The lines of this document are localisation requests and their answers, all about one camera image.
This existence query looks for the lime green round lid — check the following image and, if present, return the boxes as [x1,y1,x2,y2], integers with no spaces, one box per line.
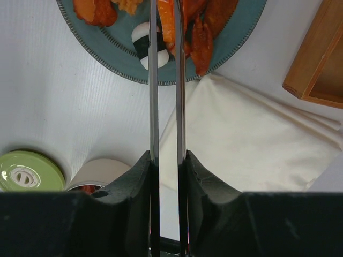
[1,150,65,192]

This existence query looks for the red bacon strip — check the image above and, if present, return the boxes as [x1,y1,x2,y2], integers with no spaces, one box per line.
[190,16,213,76]

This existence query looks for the beige minced fish mound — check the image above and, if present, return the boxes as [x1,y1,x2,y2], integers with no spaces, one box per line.
[111,0,144,16]

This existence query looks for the steel serving tongs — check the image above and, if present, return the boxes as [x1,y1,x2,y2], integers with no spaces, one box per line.
[148,1,190,256]

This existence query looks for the blue-grey ceramic plate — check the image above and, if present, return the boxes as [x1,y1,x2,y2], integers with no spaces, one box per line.
[57,0,266,84]

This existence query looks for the rice ball with seaweed band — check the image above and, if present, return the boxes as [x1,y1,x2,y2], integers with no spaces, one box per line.
[131,22,169,70]

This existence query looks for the white folded cloth napkin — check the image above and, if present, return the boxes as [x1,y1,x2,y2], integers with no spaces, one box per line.
[158,73,343,192]

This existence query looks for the wooden compartment tray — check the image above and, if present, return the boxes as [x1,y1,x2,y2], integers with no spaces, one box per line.
[283,1,342,109]

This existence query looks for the salmon slice pieces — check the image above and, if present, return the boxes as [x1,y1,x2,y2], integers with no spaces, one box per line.
[157,0,175,55]

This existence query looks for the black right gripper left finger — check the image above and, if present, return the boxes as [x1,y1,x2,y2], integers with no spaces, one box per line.
[1,152,159,256]

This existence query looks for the beige steel lunch bowl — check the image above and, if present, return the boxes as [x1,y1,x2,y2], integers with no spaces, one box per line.
[66,158,131,191]

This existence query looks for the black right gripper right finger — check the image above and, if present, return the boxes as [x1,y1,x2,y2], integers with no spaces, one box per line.
[179,152,342,256]

